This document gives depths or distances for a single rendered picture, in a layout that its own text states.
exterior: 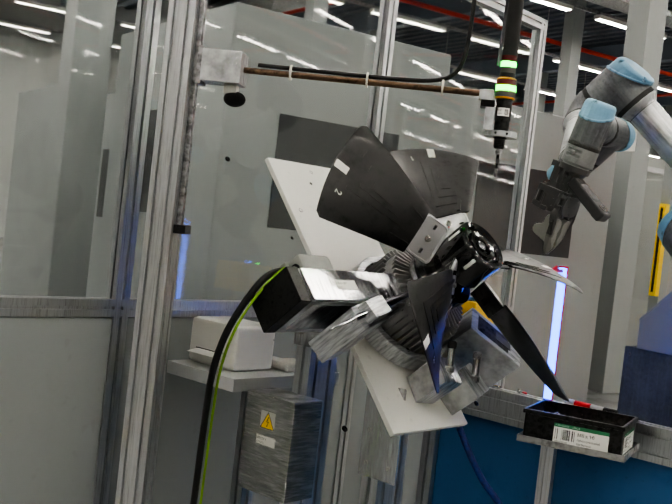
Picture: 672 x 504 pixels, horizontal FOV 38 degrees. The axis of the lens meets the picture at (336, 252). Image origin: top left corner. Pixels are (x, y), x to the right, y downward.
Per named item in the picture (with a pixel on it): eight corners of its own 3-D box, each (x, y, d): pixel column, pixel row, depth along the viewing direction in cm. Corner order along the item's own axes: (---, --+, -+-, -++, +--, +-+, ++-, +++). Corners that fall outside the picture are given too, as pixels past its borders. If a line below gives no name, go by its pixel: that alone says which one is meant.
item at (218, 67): (193, 82, 212) (197, 43, 212) (201, 87, 219) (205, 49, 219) (238, 86, 211) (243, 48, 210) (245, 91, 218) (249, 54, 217)
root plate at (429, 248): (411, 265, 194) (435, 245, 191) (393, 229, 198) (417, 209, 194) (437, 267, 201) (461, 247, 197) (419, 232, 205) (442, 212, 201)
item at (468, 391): (451, 416, 206) (432, 388, 207) (463, 406, 211) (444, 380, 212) (478, 398, 202) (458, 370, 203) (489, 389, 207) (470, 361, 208)
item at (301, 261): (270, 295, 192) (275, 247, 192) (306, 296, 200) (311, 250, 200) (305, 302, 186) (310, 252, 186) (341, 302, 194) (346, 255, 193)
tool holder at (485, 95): (474, 133, 205) (480, 87, 204) (474, 136, 212) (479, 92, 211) (517, 137, 204) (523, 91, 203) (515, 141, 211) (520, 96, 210)
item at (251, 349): (176, 360, 233) (181, 315, 233) (226, 358, 245) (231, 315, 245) (223, 373, 222) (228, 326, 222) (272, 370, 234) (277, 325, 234)
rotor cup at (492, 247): (436, 305, 196) (482, 270, 189) (406, 247, 202) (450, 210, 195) (475, 306, 207) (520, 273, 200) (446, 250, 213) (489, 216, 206)
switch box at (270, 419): (236, 485, 217) (247, 389, 216) (265, 480, 224) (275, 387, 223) (283, 504, 207) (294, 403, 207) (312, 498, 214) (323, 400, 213)
